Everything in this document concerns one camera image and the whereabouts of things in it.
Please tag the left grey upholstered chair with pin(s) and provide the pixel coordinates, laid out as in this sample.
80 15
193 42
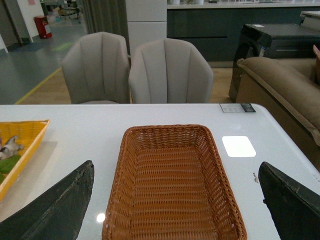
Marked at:
96 70

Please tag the brown wicker basket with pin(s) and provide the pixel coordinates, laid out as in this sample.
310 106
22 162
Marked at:
170 184

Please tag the dark grey counter cabinet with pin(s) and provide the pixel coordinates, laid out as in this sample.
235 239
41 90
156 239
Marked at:
215 28

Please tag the brown sofa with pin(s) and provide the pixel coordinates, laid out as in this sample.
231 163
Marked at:
289 90

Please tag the grey upholstered chair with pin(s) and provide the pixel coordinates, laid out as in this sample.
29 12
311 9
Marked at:
169 71
96 70

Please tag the table label sticker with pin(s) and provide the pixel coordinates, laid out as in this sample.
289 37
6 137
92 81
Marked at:
237 108

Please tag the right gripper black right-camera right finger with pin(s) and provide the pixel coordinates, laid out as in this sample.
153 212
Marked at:
294 208

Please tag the grey white plush toy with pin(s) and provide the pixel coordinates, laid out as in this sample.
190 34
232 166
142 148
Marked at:
10 148

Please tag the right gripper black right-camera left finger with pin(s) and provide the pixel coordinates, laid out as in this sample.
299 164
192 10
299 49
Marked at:
58 213

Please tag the red box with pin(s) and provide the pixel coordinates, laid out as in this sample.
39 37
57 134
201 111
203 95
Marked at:
43 27

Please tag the yellow wicker basket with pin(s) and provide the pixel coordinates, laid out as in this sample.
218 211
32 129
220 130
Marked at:
30 134

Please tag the white pillar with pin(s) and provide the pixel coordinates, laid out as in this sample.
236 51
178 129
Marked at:
146 21

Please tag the green leaf toy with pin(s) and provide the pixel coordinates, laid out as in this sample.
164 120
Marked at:
7 165

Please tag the right grey upholstered chair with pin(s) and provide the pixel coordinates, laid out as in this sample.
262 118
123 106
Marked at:
169 71

